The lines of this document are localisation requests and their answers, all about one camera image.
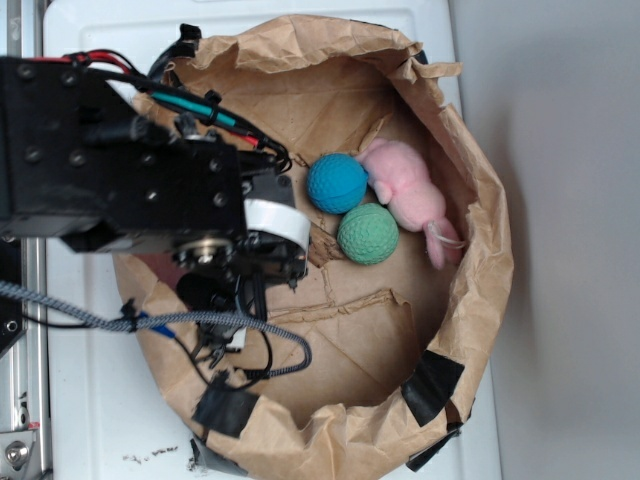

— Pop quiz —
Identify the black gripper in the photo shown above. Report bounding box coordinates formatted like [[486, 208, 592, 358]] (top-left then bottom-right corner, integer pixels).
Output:
[[172, 149, 311, 369]]

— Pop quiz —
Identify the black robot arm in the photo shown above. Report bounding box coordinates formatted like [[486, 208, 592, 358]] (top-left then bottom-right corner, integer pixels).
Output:
[[1, 51, 310, 358]]

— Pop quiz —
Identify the brown wood chip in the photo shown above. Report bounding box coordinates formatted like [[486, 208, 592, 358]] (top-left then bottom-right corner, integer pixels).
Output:
[[308, 224, 347, 268]]

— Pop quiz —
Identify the blue dimpled foam ball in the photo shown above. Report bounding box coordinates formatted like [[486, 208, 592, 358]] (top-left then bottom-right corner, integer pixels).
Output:
[[307, 153, 368, 214]]

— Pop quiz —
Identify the green dimpled foam ball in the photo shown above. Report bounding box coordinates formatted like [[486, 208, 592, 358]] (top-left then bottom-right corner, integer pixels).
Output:
[[337, 203, 399, 265]]

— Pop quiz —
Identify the pink plush toy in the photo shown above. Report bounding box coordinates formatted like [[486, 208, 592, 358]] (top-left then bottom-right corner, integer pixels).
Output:
[[355, 138, 464, 270]]

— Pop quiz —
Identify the brown paper bag bin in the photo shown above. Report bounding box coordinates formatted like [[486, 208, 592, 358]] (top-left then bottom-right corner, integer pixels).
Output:
[[137, 15, 514, 479]]

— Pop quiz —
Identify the braided grey cable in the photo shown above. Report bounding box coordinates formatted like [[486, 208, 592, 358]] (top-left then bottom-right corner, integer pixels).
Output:
[[0, 279, 314, 377]]

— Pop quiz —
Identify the red black wire bundle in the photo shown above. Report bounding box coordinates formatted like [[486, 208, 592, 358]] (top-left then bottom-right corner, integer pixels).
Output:
[[62, 48, 294, 174]]

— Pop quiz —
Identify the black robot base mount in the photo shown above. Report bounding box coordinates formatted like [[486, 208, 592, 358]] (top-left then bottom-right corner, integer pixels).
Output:
[[1, 240, 24, 356]]

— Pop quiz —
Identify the aluminium frame rail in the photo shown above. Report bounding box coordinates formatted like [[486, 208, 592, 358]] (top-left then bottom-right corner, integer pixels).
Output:
[[1, 1, 54, 479]]

